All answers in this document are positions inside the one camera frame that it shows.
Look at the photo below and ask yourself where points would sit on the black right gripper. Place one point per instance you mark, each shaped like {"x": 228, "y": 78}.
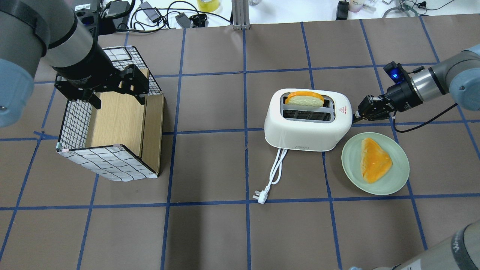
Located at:
{"x": 400, "y": 94}

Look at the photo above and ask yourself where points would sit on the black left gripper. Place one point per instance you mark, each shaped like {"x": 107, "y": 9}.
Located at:
{"x": 87, "y": 66}

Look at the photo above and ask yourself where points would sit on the white two-slot toaster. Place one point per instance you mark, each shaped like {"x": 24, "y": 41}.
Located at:
{"x": 289, "y": 125}

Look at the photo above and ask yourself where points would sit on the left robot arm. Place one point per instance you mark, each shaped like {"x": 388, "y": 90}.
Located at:
{"x": 68, "y": 41}

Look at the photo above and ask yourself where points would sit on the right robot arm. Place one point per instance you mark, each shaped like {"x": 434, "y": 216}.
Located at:
{"x": 459, "y": 76}

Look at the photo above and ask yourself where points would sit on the bread slice in toaster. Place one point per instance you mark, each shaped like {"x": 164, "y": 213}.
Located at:
{"x": 305, "y": 98}

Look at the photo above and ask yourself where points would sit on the light green plate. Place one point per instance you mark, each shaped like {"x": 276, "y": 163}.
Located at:
{"x": 393, "y": 181}

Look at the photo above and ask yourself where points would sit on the bread slice on plate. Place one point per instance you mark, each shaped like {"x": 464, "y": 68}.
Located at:
{"x": 375, "y": 162}

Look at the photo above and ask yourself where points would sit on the black power adapter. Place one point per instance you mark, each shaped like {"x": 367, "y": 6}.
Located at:
{"x": 342, "y": 10}

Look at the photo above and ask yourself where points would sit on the yellow tape roll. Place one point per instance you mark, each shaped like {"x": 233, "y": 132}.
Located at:
{"x": 208, "y": 5}

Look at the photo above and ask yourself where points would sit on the wire grid shelf with wood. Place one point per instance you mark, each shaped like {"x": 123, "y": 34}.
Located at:
{"x": 121, "y": 141}

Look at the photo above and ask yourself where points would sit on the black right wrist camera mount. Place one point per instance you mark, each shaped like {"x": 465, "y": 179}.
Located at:
{"x": 399, "y": 75}

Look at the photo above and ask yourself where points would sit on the aluminium frame post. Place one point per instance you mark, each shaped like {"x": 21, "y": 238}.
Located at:
{"x": 240, "y": 15}

